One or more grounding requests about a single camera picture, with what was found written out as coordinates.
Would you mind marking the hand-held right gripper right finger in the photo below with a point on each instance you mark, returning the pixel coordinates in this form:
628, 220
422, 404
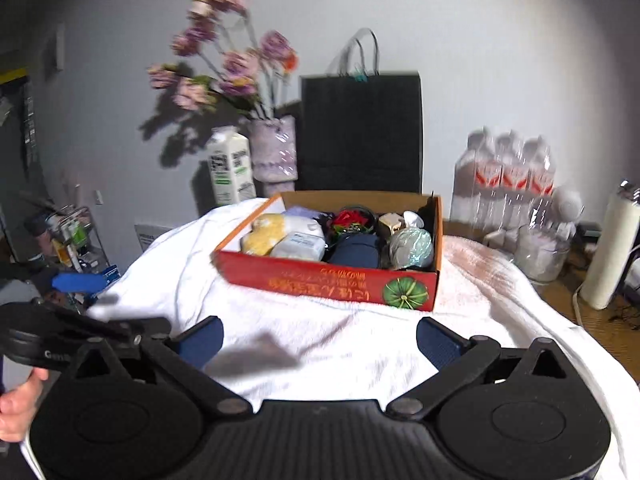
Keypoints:
437, 340

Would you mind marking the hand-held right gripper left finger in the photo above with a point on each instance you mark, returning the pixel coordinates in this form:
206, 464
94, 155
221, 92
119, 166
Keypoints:
200, 342

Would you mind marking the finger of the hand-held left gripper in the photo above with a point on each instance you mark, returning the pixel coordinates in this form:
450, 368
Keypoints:
77, 283
115, 330

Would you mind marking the clear plastic bag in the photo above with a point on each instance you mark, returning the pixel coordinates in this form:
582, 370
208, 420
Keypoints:
410, 247

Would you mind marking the navy fabric pouch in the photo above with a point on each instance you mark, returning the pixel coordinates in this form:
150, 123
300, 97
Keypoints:
355, 252

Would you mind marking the red cardboard box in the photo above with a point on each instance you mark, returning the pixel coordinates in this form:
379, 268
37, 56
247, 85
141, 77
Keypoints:
310, 280

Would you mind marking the cream and gold charger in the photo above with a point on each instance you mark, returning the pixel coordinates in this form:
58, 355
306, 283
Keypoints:
390, 222

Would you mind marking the red artificial rose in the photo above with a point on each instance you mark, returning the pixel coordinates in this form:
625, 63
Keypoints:
345, 220

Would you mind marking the person's left hand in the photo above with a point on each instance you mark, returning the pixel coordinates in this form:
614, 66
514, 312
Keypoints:
17, 410

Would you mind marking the white towel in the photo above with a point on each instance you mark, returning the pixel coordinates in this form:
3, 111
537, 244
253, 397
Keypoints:
350, 340

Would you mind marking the clear glass container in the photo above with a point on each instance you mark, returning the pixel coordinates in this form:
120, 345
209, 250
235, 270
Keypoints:
540, 255

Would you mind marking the shrink-wrapped water bottle pack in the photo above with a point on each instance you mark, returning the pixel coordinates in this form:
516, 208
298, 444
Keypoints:
500, 180

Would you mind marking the white milk carton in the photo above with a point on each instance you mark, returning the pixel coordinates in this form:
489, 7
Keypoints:
230, 170

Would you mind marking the white round speaker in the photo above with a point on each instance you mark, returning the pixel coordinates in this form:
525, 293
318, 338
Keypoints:
567, 202

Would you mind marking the white thermos bottle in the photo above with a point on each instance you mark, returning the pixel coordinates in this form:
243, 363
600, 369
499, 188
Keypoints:
610, 250

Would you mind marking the lavender vase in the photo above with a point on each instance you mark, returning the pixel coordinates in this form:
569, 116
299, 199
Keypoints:
272, 150

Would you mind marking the black paper bag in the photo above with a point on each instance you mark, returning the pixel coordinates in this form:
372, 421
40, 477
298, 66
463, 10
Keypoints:
360, 130

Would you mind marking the pink artificial flowers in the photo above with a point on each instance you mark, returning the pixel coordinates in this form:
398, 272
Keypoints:
235, 65

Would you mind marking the teal binder clip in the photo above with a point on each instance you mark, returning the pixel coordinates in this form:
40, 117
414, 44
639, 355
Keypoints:
359, 77

